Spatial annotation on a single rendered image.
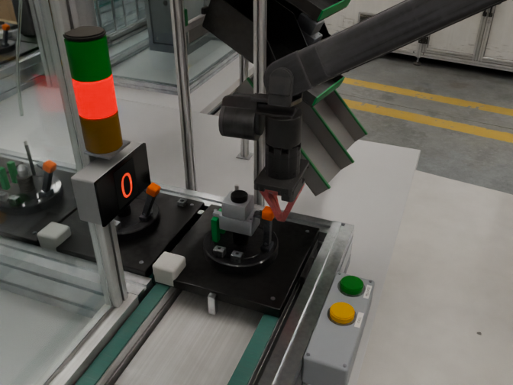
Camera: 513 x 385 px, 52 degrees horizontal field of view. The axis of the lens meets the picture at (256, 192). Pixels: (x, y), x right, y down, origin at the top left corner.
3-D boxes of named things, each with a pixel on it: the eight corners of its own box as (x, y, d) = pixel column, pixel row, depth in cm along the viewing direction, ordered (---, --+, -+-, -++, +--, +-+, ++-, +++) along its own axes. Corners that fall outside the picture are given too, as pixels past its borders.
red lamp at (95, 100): (125, 107, 70) (120, 72, 68) (103, 122, 67) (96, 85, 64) (94, 101, 72) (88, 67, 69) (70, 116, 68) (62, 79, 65)
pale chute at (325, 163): (340, 169, 121) (354, 161, 117) (314, 196, 111) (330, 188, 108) (266, 70, 119) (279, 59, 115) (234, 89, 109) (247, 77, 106)
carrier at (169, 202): (204, 209, 114) (201, 159, 107) (146, 280, 95) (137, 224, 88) (110, 188, 121) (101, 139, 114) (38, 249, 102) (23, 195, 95)
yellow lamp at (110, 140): (130, 140, 73) (125, 108, 71) (108, 156, 69) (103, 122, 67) (99, 134, 75) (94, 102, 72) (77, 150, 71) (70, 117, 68)
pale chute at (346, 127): (354, 141, 132) (368, 133, 129) (333, 163, 123) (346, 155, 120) (288, 50, 130) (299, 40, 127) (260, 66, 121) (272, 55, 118)
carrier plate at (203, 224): (319, 236, 106) (320, 227, 105) (279, 318, 87) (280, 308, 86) (211, 211, 113) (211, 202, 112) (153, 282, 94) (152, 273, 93)
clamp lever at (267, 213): (274, 241, 96) (275, 207, 92) (270, 247, 95) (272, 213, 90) (256, 236, 97) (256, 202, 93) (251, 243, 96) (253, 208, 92)
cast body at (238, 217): (260, 223, 97) (260, 191, 93) (251, 237, 93) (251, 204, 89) (218, 214, 99) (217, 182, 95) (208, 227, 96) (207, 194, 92)
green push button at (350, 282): (364, 286, 93) (366, 278, 92) (359, 301, 90) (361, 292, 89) (342, 280, 94) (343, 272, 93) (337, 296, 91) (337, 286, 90)
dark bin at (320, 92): (340, 86, 110) (356, 57, 105) (311, 108, 101) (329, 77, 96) (237, 12, 115) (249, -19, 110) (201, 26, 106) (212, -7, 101)
